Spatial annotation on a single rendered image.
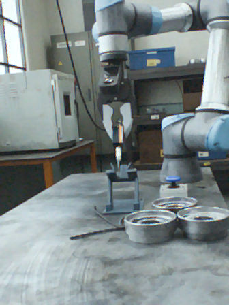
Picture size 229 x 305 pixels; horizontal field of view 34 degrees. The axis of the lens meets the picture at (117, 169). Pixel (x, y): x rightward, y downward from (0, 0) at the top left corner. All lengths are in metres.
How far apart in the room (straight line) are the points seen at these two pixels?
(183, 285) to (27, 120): 2.63
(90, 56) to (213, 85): 3.58
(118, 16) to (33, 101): 2.15
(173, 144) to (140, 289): 0.79
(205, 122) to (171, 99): 3.60
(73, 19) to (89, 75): 0.80
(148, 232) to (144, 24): 0.56
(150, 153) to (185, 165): 3.02
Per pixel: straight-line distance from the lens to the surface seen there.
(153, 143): 4.29
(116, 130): 0.95
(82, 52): 4.75
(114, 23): 0.97
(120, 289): 0.57
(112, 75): 0.92
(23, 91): 3.10
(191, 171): 1.30
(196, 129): 1.22
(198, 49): 4.85
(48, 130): 3.03
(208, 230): 0.74
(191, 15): 1.36
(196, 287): 0.57
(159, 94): 4.80
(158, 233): 0.73
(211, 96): 1.24
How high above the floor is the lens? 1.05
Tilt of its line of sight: 9 degrees down
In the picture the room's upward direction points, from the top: 4 degrees counter-clockwise
